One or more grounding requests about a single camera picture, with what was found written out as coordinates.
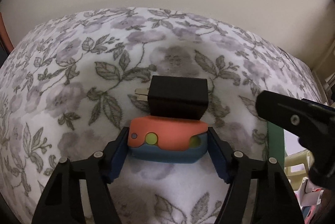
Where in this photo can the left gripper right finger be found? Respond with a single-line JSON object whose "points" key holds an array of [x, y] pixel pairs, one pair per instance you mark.
{"points": [[221, 155]]}

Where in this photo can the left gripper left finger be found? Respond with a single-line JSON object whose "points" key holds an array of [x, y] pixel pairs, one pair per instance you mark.
{"points": [[116, 153]]}

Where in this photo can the small orange blue toy knife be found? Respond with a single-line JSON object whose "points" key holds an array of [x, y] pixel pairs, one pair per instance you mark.
{"points": [[167, 140]]}

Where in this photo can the black power adapter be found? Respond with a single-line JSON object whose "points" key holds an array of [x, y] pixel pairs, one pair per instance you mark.
{"points": [[176, 97]]}

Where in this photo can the teal cardboard box tray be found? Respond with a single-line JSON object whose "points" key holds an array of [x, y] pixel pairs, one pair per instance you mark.
{"points": [[281, 143]]}

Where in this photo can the cream plastic hair clip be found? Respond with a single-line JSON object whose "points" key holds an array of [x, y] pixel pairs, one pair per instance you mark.
{"points": [[297, 167]]}

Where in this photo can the floral fleece blanket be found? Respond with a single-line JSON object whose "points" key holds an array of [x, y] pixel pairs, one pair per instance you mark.
{"points": [[69, 87]]}

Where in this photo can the orange board edge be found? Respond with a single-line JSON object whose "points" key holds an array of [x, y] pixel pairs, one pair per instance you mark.
{"points": [[4, 37]]}

